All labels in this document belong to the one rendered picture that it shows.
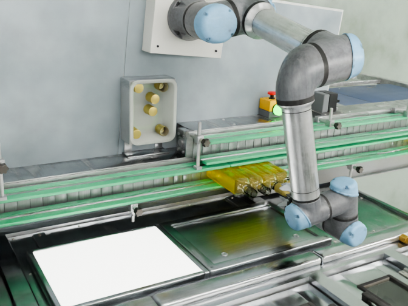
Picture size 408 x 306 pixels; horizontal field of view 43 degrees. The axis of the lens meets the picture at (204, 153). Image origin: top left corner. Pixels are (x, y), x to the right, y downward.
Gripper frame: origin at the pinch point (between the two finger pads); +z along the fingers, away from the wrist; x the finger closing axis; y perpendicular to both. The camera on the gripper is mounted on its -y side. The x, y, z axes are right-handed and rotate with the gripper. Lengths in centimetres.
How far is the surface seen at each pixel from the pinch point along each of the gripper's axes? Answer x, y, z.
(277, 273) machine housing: 13.4, 20.3, -23.5
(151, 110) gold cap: -23, 34, 35
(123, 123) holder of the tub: -18, 43, 38
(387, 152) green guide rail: 3, -78, 23
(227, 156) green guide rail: -6.4, 9.4, 22.1
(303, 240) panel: 11.9, 1.7, -13.5
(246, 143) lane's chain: -8.3, -2.7, 27.9
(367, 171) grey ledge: 13, -73, 28
